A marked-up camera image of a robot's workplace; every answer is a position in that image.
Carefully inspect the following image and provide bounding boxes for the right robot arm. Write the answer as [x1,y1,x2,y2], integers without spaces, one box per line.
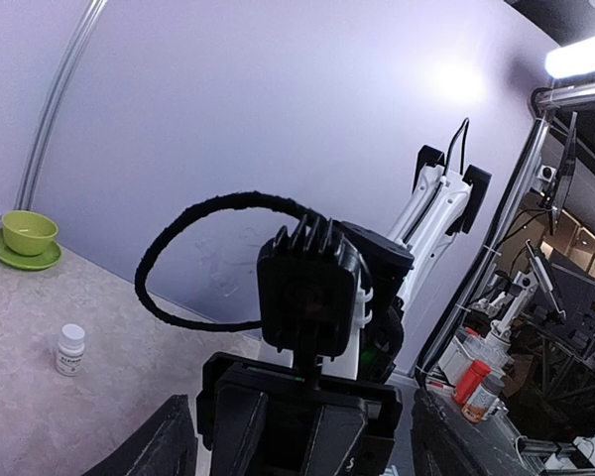
[196,146,491,475]

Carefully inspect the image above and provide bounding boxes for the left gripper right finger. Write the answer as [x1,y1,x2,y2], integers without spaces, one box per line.
[411,389,531,475]

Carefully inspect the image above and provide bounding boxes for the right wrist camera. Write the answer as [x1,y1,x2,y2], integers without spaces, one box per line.
[256,214,368,368]

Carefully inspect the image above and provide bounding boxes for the orange pill bottle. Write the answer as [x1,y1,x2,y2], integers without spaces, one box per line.
[452,360,491,405]

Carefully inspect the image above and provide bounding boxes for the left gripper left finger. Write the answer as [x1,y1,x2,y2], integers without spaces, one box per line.
[83,395,196,476]

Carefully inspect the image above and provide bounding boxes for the white pill bottle front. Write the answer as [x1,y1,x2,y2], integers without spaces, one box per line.
[55,323,85,377]

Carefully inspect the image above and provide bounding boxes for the green bowl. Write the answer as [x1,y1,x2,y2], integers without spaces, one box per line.
[2,210,59,257]

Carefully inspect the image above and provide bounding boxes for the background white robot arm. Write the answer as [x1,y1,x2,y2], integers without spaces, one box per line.
[485,272,538,354]

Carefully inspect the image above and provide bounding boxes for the grey capped jar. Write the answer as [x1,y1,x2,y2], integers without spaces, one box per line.
[461,375,505,423]

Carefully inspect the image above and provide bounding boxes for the right aluminium frame post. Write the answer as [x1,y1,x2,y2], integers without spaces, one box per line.
[14,0,108,210]

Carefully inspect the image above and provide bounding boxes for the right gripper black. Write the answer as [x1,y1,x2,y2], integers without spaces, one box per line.
[196,352,402,475]

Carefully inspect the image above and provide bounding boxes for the green saucer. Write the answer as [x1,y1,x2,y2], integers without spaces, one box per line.
[0,230,63,272]

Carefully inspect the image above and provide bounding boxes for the ceiling light tube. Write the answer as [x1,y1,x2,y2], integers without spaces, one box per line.
[544,36,595,79]

